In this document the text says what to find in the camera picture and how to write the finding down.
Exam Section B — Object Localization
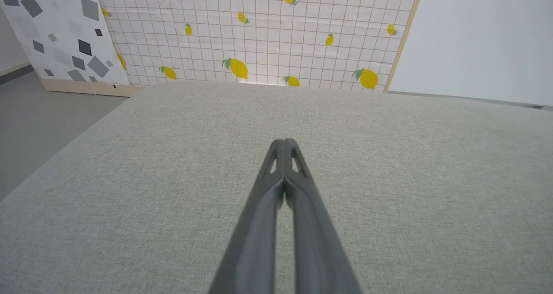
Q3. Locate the grey geometric print panel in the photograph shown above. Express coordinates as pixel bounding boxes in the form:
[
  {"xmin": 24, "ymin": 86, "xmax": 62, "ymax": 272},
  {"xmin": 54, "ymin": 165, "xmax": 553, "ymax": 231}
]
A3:
[{"xmin": 0, "ymin": 0, "xmax": 145, "ymax": 98}]

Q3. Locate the grey fabric sofa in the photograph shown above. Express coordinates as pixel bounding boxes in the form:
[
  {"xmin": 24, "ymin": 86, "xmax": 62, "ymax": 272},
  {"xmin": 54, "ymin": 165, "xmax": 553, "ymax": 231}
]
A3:
[{"xmin": 0, "ymin": 80, "xmax": 553, "ymax": 294}]

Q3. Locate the lemon print partition panel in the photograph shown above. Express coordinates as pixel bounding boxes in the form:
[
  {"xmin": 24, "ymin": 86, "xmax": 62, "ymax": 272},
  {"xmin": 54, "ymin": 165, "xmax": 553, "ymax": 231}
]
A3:
[{"xmin": 93, "ymin": 0, "xmax": 426, "ymax": 93}]

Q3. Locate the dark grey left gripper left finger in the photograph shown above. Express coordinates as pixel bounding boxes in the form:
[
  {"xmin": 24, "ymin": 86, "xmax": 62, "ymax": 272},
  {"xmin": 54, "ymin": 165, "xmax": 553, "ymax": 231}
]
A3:
[{"xmin": 207, "ymin": 138, "xmax": 286, "ymax": 294}]

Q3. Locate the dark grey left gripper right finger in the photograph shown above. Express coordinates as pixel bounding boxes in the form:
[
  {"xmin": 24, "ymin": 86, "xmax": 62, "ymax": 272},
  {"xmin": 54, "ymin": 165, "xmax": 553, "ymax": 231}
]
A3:
[{"xmin": 284, "ymin": 138, "xmax": 363, "ymax": 294}]

